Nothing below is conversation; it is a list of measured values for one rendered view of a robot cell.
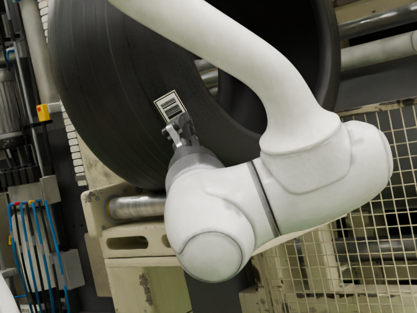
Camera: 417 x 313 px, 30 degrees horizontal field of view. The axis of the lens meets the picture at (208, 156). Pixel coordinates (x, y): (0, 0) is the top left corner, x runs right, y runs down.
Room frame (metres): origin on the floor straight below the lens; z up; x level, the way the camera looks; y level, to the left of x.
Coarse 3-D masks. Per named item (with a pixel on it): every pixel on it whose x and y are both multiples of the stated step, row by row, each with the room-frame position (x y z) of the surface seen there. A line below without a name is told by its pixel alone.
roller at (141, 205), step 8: (112, 200) 1.60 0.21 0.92; (120, 200) 1.58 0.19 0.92; (128, 200) 1.56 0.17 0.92; (136, 200) 1.54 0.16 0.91; (144, 200) 1.52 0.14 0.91; (152, 200) 1.50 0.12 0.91; (160, 200) 1.49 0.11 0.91; (112, 208) 1.59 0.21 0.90; (120, 208) 1.57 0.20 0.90; (128, 208) 1.55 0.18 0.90; (136, 208) 1.53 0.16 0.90; (144, 208) 1.52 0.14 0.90; (152, 208) 1.50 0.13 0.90; (160, 208) 1.49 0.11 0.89; (112, 216) 1.60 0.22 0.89; (120, 216) 1.58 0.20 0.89; (128, 216) 1.57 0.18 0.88; (136, 216) 1.55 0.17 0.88; (144, 216) 1.54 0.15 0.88
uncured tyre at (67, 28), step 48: (96, 0) 1.33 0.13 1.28; (240, 0) 1.82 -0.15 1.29; (288, 0) 1.74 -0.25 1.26; (48, 48) 1.44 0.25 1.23; (96, 48) 1.33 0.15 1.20; (144, 48) 1.28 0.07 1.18; (288, 48) 1.77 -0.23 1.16; (336, 48) 1.63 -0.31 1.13; (96, 96) 1.36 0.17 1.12; (144, 96) 1.29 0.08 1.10; (192, 96) 1.31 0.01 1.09; (240, 96) 1.81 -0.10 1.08; (336, 96) 1.61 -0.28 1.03; (96, 144) 1.43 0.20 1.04; (144, 144) 1.36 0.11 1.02; (240, 144) 1.37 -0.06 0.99
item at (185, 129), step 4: (188, 120) 1.23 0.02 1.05; (184, 124) 1.22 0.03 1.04; (188, 124) 1.23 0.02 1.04; (192, 124) 1.23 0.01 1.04; (184, 128) 1.21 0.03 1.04; (188, 128) 1.21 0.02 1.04; (184, 132) 1.20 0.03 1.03; (188, 132) 1.19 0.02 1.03; (180, 136) 1.19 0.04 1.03; (184, 136) 1.18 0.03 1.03; (188, 136) 1.18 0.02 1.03; (188, 140) 1.16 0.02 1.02; (192, 140) 1.15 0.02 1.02; (192, 144) 1.14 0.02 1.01; (196, 144) 1.14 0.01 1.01
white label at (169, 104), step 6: (174, 90) 1.29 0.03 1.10; (162, 96) 1.29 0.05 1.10; (168, 96) 1.29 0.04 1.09; (174, 96) 1.29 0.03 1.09; (156, 102) 1.29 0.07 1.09; (162, 102) 1.29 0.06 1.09; (168, 102) 1.29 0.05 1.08; (174, 102) 1.29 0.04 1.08; (180, 102) 1.29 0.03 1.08; (162, 108) 1.29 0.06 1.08; (168, 108) 1.30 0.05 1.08; (174, 108) 1.30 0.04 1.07; (180, 108) 1.30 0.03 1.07; (162, 114) 1.30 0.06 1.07; (168, 114) 1.30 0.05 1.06; (174, 114) 1.30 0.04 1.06; (180, 114) 1.30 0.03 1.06; (168, 120) 1.30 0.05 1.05
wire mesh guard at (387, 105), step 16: (416, 96) 1.62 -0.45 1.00; (336, 112) 1.76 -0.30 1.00; (352, 112) 1.73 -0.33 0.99; (368, 112) 1.70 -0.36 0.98; (416, 128) 1.63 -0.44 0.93; (416, 192) 1.65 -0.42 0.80; (352, 224) 1.78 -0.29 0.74; (416, 224) 1.67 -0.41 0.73; (368, 240) 1.76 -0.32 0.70; (384, 240) 1.73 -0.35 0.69; (272, 256) 1.96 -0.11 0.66; (416, 256) 1.67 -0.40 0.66; (272, 272) 1.97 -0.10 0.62; (320, 272) 1.86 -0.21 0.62; (384, 272) 1.74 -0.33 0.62; (272, 288) 1.98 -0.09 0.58; (272, 304) 1.98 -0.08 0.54; (288, 304) 1.94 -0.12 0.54; (336, 304) 1.84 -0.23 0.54; (368, 304) 1.78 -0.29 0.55; (384, 304) 1.75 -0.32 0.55; (400, 304) 1.72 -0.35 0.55; (416, 304) 1.69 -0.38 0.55
